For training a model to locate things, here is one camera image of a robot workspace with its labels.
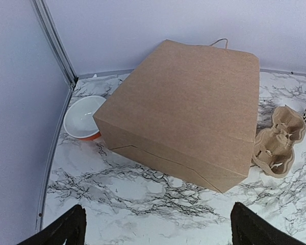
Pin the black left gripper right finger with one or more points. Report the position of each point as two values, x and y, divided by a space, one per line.
249 228

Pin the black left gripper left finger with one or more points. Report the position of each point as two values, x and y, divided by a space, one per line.
69 228

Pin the brown cardboard cup carrier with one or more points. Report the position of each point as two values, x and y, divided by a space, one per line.
273 150

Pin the orange white bowl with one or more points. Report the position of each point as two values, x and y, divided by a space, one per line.
78 120

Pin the brown paper bag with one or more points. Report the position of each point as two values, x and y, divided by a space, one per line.
189 111

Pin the aluminium frame post left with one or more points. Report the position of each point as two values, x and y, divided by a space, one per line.
49 29

